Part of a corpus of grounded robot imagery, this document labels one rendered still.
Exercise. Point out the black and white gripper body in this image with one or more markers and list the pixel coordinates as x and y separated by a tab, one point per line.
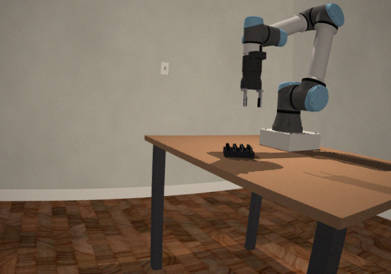
252	66

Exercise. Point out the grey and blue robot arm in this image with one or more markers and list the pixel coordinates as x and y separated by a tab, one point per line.
311	94

